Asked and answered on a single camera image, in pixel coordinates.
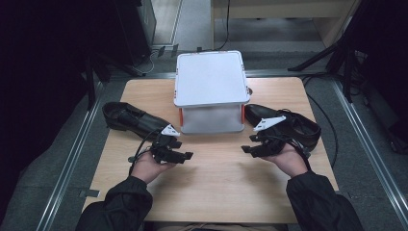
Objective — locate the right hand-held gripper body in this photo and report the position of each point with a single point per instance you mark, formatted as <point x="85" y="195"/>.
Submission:
<point x="271" y="134"/>

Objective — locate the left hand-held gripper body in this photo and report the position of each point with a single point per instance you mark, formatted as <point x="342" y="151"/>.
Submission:
<point x="163" y="146"/>

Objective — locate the black leather shoe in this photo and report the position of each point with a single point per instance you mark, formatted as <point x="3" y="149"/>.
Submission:
<point x="300" y="126"/>
<point x="134" y="119"/>

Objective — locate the white lidded storage box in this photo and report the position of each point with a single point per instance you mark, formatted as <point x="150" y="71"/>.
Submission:
<point x="210" y="80"/>

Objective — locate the person's left hand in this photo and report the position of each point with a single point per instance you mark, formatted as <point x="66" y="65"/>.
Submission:
<point x="149" y="166"/>

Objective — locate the person's right hand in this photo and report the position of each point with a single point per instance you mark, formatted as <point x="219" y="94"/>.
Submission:
<point x="288" y="160"/>

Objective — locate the grey tape strip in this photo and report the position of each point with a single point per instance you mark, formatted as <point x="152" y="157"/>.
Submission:
<point x="89" y="193"/>

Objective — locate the black stand with legs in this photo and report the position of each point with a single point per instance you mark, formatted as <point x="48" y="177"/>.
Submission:
<point x="96" y="70"/>

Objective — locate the black tripod stand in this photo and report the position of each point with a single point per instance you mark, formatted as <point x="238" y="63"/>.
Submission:
<point x="336" y="48"/>

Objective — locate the dark computer tower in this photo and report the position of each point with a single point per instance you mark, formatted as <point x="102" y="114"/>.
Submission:
<point x="141" y="29"/>

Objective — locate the metal floor rail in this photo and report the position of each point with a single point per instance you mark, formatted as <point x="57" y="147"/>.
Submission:
<point x="369" y="150"/>
<point x="69" y="163"/>

